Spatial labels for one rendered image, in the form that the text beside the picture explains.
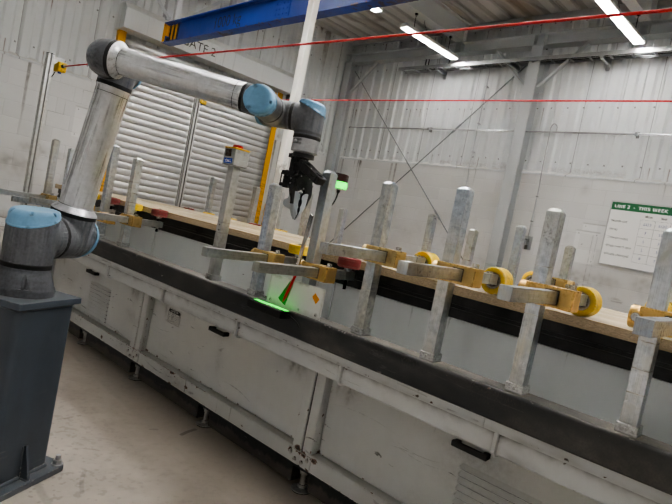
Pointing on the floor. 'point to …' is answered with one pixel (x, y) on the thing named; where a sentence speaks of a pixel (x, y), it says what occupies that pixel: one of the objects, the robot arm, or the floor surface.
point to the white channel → (298, 83)
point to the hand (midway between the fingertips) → (296, 215)
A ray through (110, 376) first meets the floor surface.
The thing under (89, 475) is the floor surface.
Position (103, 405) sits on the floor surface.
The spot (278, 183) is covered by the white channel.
